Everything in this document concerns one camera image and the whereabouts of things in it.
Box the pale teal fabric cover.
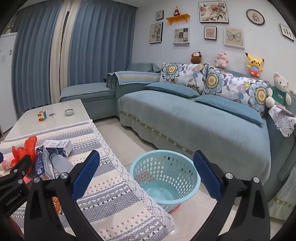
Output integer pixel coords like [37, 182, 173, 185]
[268, 170, 296, 221]

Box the pale pink bottle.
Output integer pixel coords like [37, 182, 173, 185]
[0, 154, 17, 172]

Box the white sheer curtain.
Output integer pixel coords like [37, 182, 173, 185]
[49, 6, 70, 105]

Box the teal sofa seat cover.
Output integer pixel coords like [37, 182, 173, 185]
[118, 89, 271, 186]

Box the striped lace tablecloth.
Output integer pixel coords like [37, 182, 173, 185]
[0, 120, 175, 241]

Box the blue drink carton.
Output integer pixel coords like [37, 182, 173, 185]
[35, 145, 56, 180]

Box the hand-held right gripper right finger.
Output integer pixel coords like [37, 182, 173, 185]
[193, 150, 271, 241]

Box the yellow mouse plush toy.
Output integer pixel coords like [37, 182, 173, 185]
[245, 52, 265, 78]

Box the teal flat cushion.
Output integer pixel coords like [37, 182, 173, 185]
[144, 82, 201, 98]
[194, 94, 264, 127]

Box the clear plastic bottle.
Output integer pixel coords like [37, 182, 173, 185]
[50, 148, 76, 177]

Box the white teddy bear green shirt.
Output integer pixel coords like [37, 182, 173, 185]
[265, 72, 292, 108]

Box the tall dark picture frame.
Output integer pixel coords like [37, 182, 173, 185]
[149, 22, 164, 44]

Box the white coffee table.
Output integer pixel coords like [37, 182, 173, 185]
[0, 99, 93, 142]

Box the floral bolster cushion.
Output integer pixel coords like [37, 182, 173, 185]
[201, 65, 271, 117]
[159, 62, 210, 94]

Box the flower picture frame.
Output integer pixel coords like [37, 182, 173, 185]
[198, 1, 229, 24]

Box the pink pig plush toy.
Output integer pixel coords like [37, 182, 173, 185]
[214, 52, 229, 69]

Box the crown picture frame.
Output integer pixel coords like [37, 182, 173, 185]
[204, 26, 217, 41]

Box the light blue plastic basket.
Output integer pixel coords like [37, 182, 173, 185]
[129, 149, 201, 213]

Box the thin pink rod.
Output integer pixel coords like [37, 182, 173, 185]
[280, 107, 296, 118]

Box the striped teal armrest cover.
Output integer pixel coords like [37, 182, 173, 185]
[113, 71, 161, 87]

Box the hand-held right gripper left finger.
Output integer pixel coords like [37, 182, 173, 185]
[24, 150, 100, 241]

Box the orange wall shelf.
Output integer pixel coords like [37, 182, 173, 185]
[166, 14, 191, 26]

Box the teal sectional sofa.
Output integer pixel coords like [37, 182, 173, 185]
[60, 62, 296, 202]

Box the white refrigerator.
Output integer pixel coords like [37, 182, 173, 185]
[0, 32, 18, 135]

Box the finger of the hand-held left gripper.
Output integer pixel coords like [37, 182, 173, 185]
[0, 154, 32, 187]

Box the round picture frame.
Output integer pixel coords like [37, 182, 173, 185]
[246, 9, 265, 26]

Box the brown monkey plush toy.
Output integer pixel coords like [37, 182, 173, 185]
[191, 51, 203, 64]

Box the orange white bottle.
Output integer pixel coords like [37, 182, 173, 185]
[51, 197, 62, 216]

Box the butterfly picture frame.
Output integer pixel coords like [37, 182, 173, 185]
[223, 27, 245, 49]

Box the blue curtain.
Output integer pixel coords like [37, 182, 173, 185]
[67, 0, 137, 87]
[12, 0, 64, 112]

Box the floral lace armrest cloth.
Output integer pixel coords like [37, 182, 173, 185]
[268, 105, 296, 138]

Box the black framed picture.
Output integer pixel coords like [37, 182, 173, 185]
[279, 23, 295, 42]

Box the orange plastic bag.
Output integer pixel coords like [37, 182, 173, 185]
[11, 136, 38, 164]

